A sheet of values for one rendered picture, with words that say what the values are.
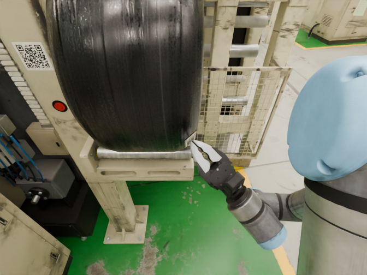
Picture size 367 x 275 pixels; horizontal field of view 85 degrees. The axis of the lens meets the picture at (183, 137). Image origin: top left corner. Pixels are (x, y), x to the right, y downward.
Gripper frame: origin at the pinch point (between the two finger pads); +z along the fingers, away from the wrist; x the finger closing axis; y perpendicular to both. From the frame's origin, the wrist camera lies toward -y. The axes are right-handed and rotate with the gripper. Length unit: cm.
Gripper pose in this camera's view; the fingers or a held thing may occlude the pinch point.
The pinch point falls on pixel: (195, 144)
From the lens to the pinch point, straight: 54.4
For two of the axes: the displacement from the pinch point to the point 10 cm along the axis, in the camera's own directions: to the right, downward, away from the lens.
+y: -1.8, 0.8, 9.8
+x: 7.4, -6.5, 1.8
